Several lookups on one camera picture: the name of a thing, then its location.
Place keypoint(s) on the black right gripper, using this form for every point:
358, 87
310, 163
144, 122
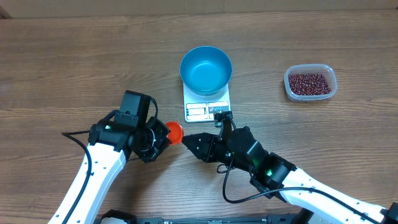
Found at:
208, 147

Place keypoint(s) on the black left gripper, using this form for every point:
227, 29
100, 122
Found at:
148, 156

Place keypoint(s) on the red scoop blue handle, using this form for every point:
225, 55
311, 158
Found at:
176, 133

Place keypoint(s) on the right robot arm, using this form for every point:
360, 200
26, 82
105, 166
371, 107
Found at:
274, 176

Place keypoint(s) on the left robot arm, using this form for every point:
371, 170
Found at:
110, 146

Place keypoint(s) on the white digital kitchen scale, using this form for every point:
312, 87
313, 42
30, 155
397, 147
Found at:
201, 108

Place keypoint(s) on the blue metal bowl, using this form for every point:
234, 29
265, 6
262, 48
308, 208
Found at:
206, 70

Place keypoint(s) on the clear plastic container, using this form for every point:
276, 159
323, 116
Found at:
326, 70

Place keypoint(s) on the red beans pile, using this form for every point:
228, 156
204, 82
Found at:
309, 84

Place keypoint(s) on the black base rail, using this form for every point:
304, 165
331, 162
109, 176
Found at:
304, 217

